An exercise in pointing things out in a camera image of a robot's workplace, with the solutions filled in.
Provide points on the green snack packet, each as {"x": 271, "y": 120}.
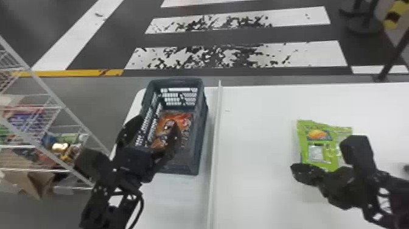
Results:
{"x": 319, "y": 144}

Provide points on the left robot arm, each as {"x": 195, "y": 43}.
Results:
{"x": 105, "y": 204}

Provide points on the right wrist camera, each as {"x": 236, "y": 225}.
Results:
{"x": 358, "y": 153}

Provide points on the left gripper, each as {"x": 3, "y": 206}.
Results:
{"x": 137, "y": 163}

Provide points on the orange snack packet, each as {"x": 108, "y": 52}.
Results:
{"x": 166, "y": 128}

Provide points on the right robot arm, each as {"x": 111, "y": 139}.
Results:
{"x": 388, "y": 201}

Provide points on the blue basket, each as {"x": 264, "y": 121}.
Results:
{"x": 195, "y": 134}

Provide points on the cardboard box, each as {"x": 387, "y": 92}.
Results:
{"x": 28, "y": 182}

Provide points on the yellow black striped post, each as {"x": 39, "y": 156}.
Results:
{"x": 394, "y": 14}

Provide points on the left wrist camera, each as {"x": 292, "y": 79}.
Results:
{"x": 92, "y": 166}

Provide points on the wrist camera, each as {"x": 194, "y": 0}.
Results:
{"x": 358, "y": 153}
{"x": 92, "y": 166}

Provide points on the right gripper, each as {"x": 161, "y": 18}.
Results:
{"x": 338, "y": 188}

